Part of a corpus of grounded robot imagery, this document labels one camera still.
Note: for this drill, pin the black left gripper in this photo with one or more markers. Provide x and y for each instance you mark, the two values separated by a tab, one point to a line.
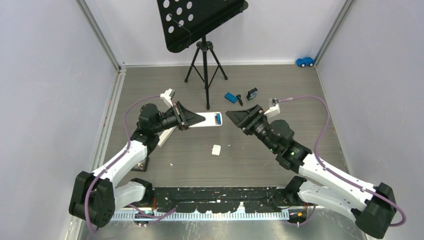
184	117

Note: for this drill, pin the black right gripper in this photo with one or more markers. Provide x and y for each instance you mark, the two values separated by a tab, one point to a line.
246	119

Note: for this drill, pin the white remote control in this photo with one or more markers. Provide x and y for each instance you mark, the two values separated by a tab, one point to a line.
212	119

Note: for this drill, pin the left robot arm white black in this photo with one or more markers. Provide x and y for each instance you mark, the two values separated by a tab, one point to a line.
96	195

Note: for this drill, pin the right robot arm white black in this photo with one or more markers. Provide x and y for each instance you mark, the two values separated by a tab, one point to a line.
369	206

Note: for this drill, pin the white rectangular box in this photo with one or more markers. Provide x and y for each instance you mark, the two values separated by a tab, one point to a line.
165	135

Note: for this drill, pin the blue toy brick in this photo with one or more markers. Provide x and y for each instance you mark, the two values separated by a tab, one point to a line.
231	98

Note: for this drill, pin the black screw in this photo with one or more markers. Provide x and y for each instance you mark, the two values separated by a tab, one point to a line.
238	96

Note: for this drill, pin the small black blue box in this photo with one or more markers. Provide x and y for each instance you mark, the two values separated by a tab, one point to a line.
251	94

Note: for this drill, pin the blue toy car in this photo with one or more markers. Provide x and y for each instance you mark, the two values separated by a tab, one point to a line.
305	62

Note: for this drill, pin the black music stand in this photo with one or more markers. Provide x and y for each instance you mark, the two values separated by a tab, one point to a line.
187	22

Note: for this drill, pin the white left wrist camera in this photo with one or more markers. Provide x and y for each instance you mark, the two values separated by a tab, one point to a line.
167	97

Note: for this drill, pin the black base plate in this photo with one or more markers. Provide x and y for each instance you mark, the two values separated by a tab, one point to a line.
220	200

